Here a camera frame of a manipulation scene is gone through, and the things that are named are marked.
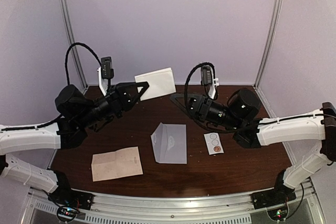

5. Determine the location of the beige ornate letter sheet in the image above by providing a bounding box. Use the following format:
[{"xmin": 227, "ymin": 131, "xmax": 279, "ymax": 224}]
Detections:
[{"xmin": 134, "ymin": 68, "xmax": 176, "ymax": 101}]

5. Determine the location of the aluminium left corner post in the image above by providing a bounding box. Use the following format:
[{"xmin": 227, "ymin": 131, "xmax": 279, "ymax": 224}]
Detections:
[{"xmin": 59, "ymin": 0, "xmax": 88, "ymax": 90}]

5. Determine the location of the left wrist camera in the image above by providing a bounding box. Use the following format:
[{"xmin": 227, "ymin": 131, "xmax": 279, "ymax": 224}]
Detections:
[{"xmin": 98, "ymin": 56, "xmax": 114, "ymax": 96}]

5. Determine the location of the aluminium front table rail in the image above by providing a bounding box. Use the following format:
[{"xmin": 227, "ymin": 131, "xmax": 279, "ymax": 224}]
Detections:
[{"xmin": 19, "ymin": 183, "xmax": 326, "ymax": 223}]

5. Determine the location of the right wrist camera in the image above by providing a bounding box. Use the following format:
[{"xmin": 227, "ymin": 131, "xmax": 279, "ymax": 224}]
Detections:
[{"xmin": 201, "ymin": 65, "xmax": 219, "ymax": 100}]

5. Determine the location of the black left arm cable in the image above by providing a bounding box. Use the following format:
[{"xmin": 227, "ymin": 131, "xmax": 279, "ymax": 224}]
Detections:
[{"xmin": 0, "ymin": 42, "xmax": 104, "ymax": 133}]

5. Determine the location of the grey envelope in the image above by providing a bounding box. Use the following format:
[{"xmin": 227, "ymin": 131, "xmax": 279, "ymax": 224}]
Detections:
[{"xmin": 151, "ymin": 123, "xmax": 187, "ymax": 164}]

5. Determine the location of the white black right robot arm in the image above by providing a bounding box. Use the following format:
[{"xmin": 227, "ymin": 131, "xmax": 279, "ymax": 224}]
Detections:
[{"xmin": 170, "ymin": 88, "xmax": 335, "ymax": 209}]

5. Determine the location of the aluminium corner post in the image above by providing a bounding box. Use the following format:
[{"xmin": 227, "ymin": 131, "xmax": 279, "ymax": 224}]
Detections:
[
  {"xmin": 254, "ymin": 0, "xmax": 283, "ymax": 89},
  {"xmin": 59, "ymin": 0, "xmax": 88, "ymax": 90}
]

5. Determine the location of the folded beige paper sheet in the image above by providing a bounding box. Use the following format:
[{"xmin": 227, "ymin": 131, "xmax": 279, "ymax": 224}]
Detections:
[{"xmin": 91, "ymin": 147, "xmax": 143, "ymax": 182}]

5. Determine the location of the green circuit board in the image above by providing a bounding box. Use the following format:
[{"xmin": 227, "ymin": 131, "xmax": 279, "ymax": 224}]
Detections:
[
  {"xmin": 56, "ymin": 206, "xmax": 80, "ymax": 222},
  {"xmin": 267, "ymin": 208, "xmax": 289, "ymax": 222}
]

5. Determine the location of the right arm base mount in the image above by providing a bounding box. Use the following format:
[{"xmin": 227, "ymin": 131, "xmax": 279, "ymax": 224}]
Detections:
[{"xmin": 251, "ymin": 190, "xmax": 296, "ymax": 209}]

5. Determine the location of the aluminium right corner post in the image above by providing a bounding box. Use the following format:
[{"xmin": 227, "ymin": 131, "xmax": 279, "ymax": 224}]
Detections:
[{"xmin": 254, "ymin": 0, "xmax": 283, "ymax": 89}]

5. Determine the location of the white seal sticker strip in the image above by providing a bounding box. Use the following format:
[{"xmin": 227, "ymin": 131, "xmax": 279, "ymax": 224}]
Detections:
[{"xmin": 204, "ymin": 133, "xmax": 224, "ymax": 155}]

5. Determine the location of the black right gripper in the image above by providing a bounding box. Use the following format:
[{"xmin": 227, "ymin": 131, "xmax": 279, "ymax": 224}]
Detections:
[{"xmin": 170, "ymin": 92, "xmax": 242, "ymax": 130}]

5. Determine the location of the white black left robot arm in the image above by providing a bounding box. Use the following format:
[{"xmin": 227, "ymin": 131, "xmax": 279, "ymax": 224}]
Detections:
[{"xmin": 1, "ymin": 81, "xmax": 149, "ymax": 205}]

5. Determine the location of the right green circuit board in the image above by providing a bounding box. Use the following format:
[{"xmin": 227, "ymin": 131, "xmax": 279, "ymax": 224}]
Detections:
[{"xmin": 267, "ymin": 208, "xmax": 289, "ymax": 222}]

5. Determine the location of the left green circuit board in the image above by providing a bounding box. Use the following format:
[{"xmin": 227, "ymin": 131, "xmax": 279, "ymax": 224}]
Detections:
[{"xmin": 56, "ymin": 206, "xmax": 80, "ymax": 222}]

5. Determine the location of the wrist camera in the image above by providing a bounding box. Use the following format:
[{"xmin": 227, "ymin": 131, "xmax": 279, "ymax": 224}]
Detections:
[
  {"xmin": 98, "ymin": 56, "xmax": 114, "ymax": 96},
  {"xmin": 201, "ymin": 65, "xmax": 219, "ymax": 100}
]

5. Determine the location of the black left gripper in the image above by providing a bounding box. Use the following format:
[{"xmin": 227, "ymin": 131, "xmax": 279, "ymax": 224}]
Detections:
[{"xmin": 77, "ymin": 82, "xmax": 149, "ymax": 129}]

